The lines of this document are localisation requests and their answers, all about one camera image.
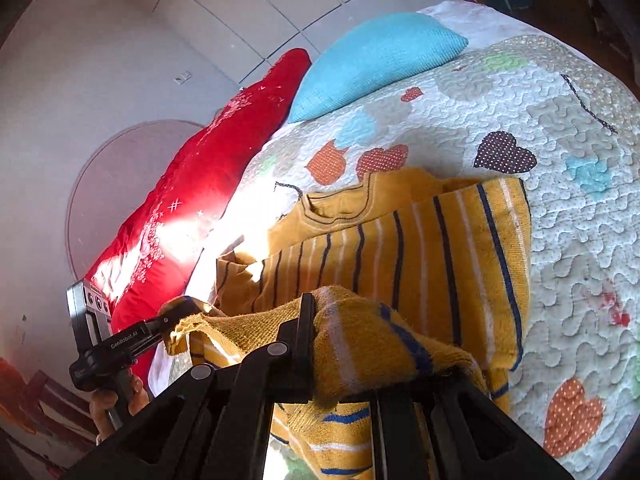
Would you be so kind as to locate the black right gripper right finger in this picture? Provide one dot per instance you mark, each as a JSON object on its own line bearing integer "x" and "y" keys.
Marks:
{"x": 442, "y": 427}

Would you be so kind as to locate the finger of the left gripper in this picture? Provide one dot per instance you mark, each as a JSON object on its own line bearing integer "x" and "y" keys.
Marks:
{"x": 177, "y": 310}

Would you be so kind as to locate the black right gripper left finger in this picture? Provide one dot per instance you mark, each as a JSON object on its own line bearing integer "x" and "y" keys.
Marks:
{"x": 210, "y": 424}

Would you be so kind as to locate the yellow striped knit sweater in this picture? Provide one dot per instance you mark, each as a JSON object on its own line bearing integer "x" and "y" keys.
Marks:
{"x": 410, "y": 275}

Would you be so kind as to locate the person's left hand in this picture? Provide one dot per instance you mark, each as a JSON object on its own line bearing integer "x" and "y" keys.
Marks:
{"x": 103, "y": 401}

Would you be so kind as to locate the red floral duvet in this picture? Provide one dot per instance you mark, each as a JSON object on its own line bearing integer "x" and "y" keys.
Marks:
{"x": 155, "y": 250}

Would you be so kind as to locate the white round headboard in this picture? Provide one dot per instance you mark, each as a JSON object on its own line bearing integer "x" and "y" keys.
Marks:
{"x": 115, "y": 182}

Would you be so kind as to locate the patchwork heart quilt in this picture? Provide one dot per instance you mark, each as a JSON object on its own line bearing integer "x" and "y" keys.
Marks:
{"x": 526, "y": 106}

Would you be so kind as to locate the turquoise knit pillow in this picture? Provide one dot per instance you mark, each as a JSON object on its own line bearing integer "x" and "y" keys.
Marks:
{"x": 371, "y": 56}

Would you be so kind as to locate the white bed sheet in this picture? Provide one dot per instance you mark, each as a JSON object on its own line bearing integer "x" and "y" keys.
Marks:
{"x": 480, "y": 25}

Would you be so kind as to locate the white wall socket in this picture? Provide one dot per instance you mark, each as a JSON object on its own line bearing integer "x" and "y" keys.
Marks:
{"x": 182, "y": 78}

